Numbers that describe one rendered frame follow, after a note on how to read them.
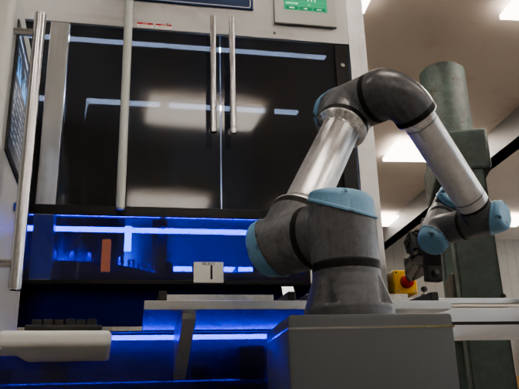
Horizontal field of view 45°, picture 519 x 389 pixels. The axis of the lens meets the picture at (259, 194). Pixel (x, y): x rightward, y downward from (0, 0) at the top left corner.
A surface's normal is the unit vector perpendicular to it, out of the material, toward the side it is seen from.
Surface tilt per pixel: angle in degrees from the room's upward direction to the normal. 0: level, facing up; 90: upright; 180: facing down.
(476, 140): 90
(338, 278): 72
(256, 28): 90
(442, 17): 180
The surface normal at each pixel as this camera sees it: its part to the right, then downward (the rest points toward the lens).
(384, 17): 0.03, 0.95
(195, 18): 0.18, -0.31
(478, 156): -0.18, -0.30
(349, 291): -0.08, -0.58
